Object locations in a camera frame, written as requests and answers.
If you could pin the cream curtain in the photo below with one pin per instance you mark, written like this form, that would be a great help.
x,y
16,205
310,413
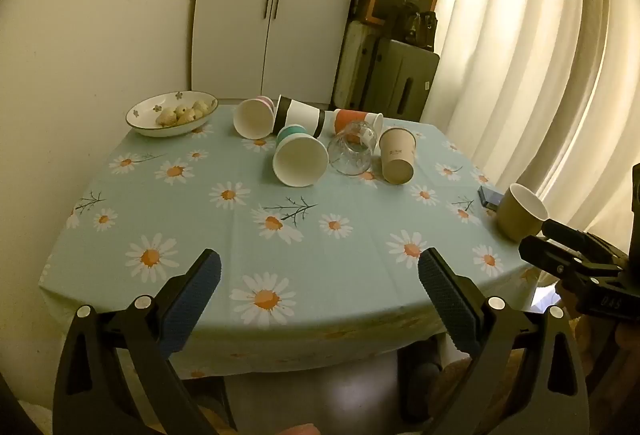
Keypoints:
x,y
525,65

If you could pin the olive ceramic cup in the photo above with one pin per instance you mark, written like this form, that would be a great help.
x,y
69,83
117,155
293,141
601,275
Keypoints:
x,y
515,215

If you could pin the orange paper cup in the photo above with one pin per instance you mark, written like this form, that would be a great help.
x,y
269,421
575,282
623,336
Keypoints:
x,y
347,117

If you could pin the beige suitcase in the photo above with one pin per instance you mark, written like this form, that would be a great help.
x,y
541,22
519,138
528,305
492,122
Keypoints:
x,y
352,60

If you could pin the teal paper cup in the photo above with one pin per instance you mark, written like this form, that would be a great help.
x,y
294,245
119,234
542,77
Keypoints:
x,y
300,160

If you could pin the clear glass cup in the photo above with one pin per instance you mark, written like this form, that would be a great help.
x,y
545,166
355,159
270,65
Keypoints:
x,y
352,150

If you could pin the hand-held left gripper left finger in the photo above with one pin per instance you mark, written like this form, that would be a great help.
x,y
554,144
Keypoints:
x,y
192,300

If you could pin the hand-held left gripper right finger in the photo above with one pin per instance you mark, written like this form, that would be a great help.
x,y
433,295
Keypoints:
x,y
447,300

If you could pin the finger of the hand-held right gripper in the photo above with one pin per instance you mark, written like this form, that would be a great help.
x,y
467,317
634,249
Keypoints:
x,y
550,260
575,235

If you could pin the small dark blue box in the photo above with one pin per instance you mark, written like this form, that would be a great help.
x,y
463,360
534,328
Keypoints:
x,y
488,196

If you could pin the white refrigerator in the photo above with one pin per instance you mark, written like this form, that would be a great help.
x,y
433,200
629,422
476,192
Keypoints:
x,y
300,5

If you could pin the pink paper cup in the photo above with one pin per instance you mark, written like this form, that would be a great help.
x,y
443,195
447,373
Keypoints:
x,y
252,117

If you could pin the white floral bowl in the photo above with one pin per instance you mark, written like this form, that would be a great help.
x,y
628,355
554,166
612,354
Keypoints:
x,y
145,122

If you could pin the beige paper cup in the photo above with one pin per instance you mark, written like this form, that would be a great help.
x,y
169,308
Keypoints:
x,y
396,152

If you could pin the black striped paper cup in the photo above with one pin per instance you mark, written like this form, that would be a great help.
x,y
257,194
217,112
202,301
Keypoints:
x,y
300,112

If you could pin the daisy print tablecloth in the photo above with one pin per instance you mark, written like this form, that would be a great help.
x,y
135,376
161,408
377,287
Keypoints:
x,y
200,210

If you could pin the pile of beige nuts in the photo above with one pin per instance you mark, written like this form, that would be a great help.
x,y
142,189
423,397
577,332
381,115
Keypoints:
x,y
182,113

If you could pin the dark green suitcase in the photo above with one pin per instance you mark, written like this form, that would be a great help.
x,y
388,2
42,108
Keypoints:
x,y
400,82

